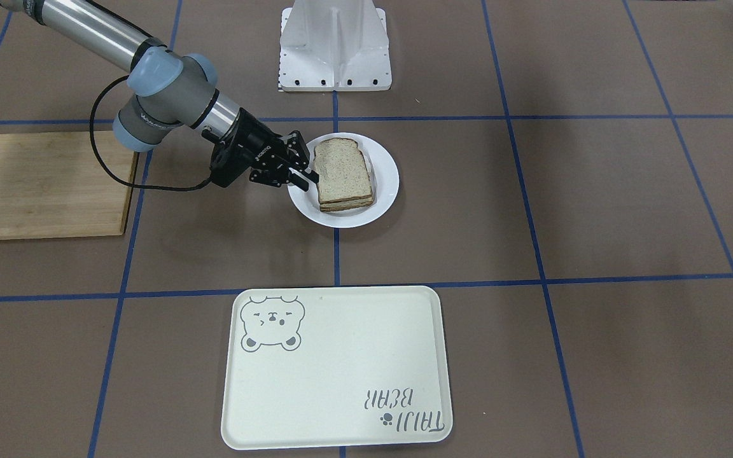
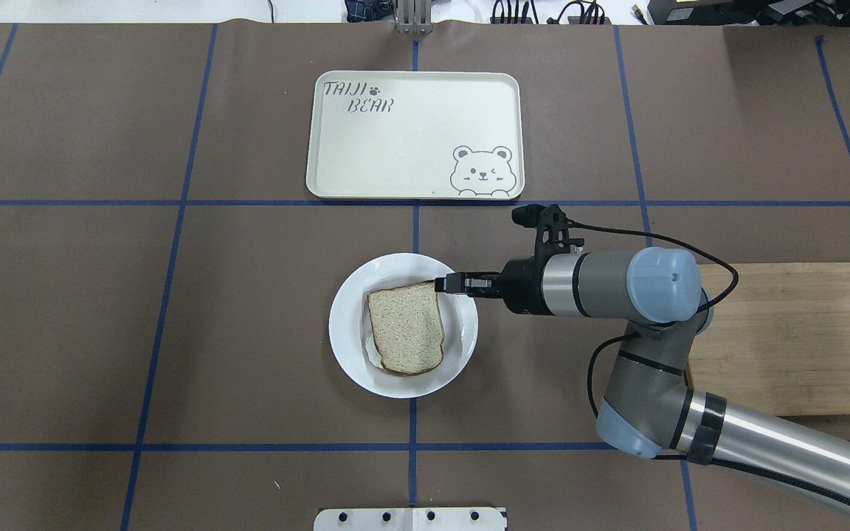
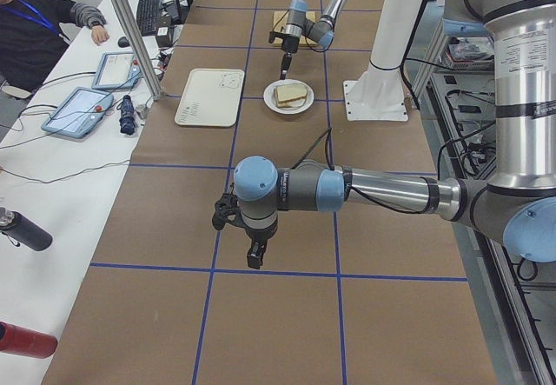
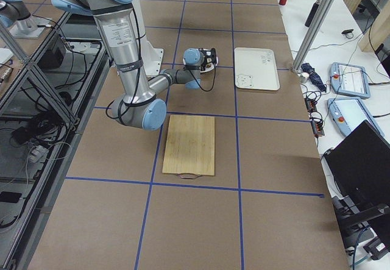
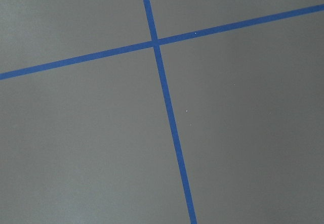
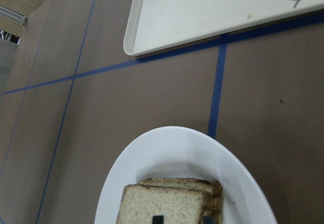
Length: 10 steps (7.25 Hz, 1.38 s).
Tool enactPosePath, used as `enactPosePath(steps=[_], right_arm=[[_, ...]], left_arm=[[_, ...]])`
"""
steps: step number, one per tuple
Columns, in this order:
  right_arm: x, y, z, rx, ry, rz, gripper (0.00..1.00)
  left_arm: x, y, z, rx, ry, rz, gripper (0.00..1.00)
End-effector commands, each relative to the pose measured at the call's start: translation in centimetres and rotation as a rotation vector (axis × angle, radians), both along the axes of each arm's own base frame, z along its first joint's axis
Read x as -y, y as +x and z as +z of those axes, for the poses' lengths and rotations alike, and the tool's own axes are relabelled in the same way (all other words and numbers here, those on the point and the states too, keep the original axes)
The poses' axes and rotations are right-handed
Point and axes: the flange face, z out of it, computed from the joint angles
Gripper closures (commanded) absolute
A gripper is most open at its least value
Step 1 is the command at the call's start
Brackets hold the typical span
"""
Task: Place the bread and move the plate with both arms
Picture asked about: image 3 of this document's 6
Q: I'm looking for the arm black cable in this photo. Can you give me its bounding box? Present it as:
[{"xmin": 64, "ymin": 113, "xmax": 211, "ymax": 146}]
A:
[{"xmin": 289, "ymin": 127, "xmax": 435, "ymax": 215}]

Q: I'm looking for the blue teach pendant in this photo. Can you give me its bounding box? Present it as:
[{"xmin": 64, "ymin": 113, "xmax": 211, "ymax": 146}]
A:
[
  {"xmin": 41, "ymin": 87, "xmax": 114, "ymax": 139},
  {"xmin": 91, "ymin": 52, "xmax": 142, "ymax": 90}
]

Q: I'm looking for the white bread slice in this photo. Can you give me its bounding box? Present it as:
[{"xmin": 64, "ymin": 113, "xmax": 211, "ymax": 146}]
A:
[{"xmin": 274, "ymin": 83, "xmax": 308, "ymax": 107}]

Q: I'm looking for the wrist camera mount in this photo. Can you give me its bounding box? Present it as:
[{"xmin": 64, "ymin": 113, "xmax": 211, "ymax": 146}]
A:
[
  {"xmin": 212, "ymin": 192, "xmax": 243, "ymax": 231},
  {"xmin": 268, "ymin": 30, "xmax": 284, "ymax": 45}
]

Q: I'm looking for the far blue teach pendant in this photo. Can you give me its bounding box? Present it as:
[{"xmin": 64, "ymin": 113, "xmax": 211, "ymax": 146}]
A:
[{"xmin": 91, "ymin": 52, "xmax": 142, "ymax": 90}]

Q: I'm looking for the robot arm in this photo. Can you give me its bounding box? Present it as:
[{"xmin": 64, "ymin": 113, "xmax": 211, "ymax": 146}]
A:
[
  {"xmin": 234, "ymin": 0, "xmax": 555, "ymax": 269},
  {"xmin": 268, "ymin": 0, "xmax": 347, "ymax": 80}
]

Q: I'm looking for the cream rectangular tray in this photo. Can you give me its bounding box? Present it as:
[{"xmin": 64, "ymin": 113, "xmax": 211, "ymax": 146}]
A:
[{"xmin": 175, "ymin": 68, "xmax": 245, "ymax": 128}]

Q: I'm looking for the near blue teach pendant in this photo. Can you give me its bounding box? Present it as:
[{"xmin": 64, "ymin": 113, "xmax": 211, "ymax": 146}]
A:
[{"xmin": 41, "ymin": 87, "xmax": 114, "ymax": 139}]

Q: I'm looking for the small black box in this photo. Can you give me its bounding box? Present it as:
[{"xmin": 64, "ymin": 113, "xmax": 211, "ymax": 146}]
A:
[{"xmin": 156, "ymin": 26, "xmax": 174, "ymax": 48}]

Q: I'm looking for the person's hand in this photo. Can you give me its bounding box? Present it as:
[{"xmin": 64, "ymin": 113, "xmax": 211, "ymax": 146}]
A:
[{"xmin": 90, "ymin": 25, "xmax": 109, "ymax": 46}]

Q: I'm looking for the white camera pillar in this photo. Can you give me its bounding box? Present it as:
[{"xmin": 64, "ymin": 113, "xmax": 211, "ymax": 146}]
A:
[{"xmin": 344, "ymin": 0, "xmax": 427, "ymax": 122}]

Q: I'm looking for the red water bottle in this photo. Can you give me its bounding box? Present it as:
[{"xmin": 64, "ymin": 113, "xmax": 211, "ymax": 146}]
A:
[{"xmin": 1, "ymin": 322, "xmax": 58, "ymax": 359}]

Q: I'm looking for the white round plate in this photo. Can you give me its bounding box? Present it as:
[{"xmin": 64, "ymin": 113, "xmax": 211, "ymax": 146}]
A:
[{"xmin": 263, "ymin": 79, "xmax": 314, "ymax": 115}]

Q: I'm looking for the wooden cutting board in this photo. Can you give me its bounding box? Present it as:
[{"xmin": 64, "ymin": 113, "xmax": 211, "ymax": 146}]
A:
[{"xmin": 271, "ymin": 10, "xmax": 317, "ymax": 48}]

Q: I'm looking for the bread slice with egg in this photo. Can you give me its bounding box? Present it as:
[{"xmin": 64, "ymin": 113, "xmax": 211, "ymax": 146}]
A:
[{"xmin": 274, "ymin": 92, "xmax": 307, "ymax": 109}]

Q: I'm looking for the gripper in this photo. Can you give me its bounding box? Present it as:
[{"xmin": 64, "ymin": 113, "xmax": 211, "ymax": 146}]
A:
[
  {"xmin": 245, "ymin": 222, "xmax": 278, "ymax": 269},
  {"xmin": 279, "ymin": 36, "xmax": 299, "ymax": 80}
]

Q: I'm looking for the black water bottle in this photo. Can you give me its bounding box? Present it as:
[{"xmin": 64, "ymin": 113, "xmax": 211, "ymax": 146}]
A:
[{"xmin": 1, "ymin": 207, "xmax": 53, "ymax": 251}]

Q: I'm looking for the aluminium frame post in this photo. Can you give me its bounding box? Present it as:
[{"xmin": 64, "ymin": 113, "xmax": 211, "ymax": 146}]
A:
[{"xmin": 110, "ymin": 0, "xmax": 162, "ymax": 101}]

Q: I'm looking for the black keyboard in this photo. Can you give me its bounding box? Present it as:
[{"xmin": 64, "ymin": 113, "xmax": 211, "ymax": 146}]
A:
[{"xmin": 136, "ymin": 0, "xmax": 161, "ymax": 36}]

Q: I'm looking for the black computer mouse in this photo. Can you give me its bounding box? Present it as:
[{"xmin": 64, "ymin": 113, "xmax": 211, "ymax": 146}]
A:
[{"xmin": 117, "ymin": 37, "xmax": 129, "ymax": 48}]

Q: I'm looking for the folded dark blue umbrella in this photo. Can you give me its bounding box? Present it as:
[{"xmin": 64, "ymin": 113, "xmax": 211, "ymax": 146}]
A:
[{"xmin": 119, "ymin": 95, "xmax": 136, "ymax": 136}]

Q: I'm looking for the seated person in black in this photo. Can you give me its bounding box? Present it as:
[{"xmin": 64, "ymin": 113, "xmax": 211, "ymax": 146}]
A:
[{"xmin": 1, "ymin": 0, "xmax": 106, "ymax": 93}]

